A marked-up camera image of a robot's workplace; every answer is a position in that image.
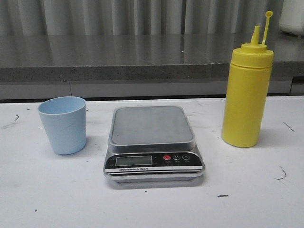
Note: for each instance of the light blue plastic cup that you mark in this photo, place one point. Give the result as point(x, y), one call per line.
point(64, 120)

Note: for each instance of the yellow squeeze bottle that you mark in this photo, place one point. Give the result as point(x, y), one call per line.
point(248, 82)

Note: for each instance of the silver digital kitchen scale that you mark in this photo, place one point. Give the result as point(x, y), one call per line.
point(152, 143)

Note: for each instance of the grey stone counter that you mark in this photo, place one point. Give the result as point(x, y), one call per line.
point(116, 67)

